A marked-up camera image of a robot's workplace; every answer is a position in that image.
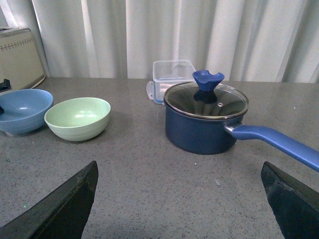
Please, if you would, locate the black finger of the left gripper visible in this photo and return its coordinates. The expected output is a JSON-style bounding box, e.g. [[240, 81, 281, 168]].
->
[[0, 79, 11, 93]]

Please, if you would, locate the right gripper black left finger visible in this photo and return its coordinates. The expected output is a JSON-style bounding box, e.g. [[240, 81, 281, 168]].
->
[[0, 161, 98, 239]]

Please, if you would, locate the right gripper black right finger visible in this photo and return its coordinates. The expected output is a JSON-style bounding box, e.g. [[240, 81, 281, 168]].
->
[[261, 161, 319, 239]]

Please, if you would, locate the blue bowl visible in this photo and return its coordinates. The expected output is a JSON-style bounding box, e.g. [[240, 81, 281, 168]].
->
[[0, 89, 54, 134]]

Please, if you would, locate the green bowl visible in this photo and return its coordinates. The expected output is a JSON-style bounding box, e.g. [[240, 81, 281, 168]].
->
[[44, 97, 111, 141]]

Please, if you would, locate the cream two-slot toaster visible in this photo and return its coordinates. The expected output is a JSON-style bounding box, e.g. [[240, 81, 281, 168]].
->
[[0, 27, 46, 95]]

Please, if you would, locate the blue saucepan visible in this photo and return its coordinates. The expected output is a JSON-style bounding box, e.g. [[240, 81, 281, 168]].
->
[[165, 100, 319, 171]]

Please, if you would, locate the glass lid with blue knob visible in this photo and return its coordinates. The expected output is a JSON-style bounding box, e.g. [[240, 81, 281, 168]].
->
[[163, 70, 249, 120]]

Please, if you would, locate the clear plastic food container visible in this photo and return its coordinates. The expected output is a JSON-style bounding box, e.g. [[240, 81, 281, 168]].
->
[[146, 60, 195, 105]]

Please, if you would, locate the white curtain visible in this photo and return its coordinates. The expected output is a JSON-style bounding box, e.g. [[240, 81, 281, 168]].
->
[[0, 0, 319, 84]]

